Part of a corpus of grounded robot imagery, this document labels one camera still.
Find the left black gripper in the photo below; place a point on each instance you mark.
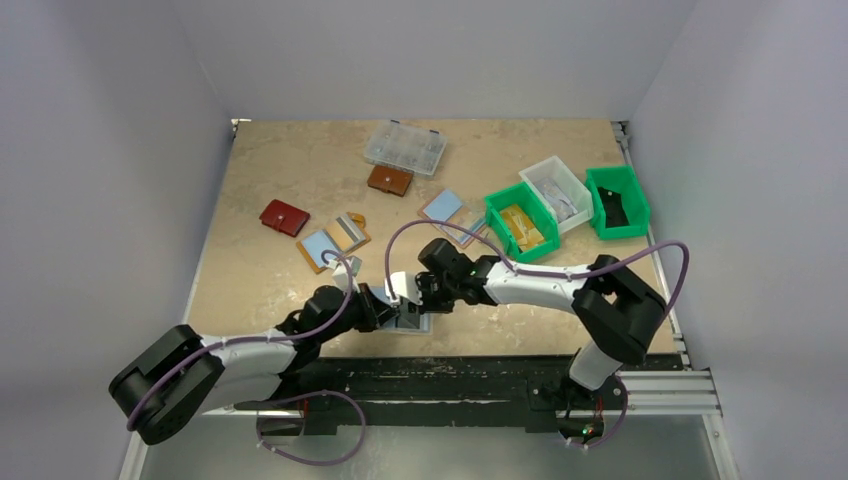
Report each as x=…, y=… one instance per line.
x=382, y=315

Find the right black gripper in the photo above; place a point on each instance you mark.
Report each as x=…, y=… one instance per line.
x=428, y=291

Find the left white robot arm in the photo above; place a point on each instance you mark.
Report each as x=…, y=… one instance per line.
x=184, y=373

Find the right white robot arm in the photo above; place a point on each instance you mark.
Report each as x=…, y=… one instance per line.
x=620, y=311

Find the open orange card holder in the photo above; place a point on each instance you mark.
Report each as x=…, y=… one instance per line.
x=343, y=235

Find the open pink card holder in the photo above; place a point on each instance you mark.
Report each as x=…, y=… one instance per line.
x=446, y=206

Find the brown leather card holder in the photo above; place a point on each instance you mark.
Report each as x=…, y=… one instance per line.
x=389, y=180

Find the red leather card holder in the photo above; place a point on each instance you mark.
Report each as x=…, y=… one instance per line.
x=284, y=218

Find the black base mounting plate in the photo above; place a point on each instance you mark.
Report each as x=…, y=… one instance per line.
x=527, y=392

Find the green bin with yellow items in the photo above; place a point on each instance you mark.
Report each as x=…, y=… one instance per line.
x=524, y=226

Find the clear plastic organizer box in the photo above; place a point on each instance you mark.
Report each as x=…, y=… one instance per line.
x=405, y=147

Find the white plastic bin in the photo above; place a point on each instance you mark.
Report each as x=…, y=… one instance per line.
x=561, y=192

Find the green bin with black item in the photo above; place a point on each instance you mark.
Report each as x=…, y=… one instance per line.
x=621, y=209

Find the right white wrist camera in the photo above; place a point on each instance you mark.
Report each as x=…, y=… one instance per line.
x=401, y=288

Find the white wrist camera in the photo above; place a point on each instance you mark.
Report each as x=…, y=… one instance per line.
x=401, y=288
x=344, y=273

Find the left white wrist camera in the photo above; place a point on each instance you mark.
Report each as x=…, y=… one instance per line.
x=344, y=273

